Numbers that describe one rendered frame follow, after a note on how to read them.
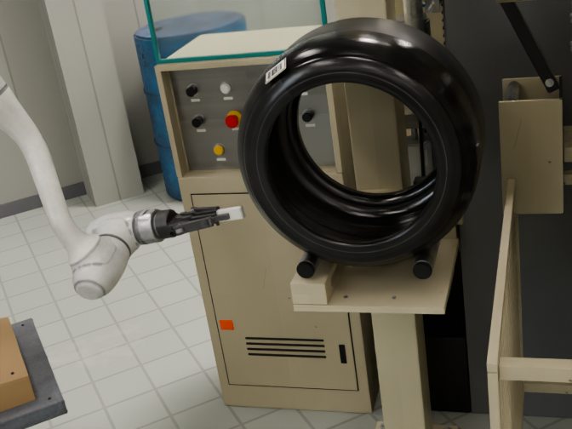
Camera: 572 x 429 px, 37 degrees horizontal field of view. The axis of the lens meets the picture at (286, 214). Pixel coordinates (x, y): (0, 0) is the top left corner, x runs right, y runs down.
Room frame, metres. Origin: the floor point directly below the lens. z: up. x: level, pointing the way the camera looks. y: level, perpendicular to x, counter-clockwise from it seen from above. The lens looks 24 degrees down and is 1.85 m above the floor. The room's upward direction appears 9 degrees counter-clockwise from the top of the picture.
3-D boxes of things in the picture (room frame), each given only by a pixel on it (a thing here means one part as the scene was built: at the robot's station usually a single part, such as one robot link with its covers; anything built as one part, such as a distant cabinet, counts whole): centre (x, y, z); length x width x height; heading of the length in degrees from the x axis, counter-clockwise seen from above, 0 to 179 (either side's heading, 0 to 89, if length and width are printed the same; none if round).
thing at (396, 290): (1.95, -0.22, 0.80); 0.37 x 0.36 x 0.02; 71
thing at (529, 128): (2.03, -0.65, 1.05); 0.20 x 0.15 x 0.30; 161
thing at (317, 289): (2.00, -0.08, 0.84); 0.36 x 0.09 x 0.06; 161
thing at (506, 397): (1.62, -0.45, 0.65); 0.90 x 0.02 x 0.70; 161
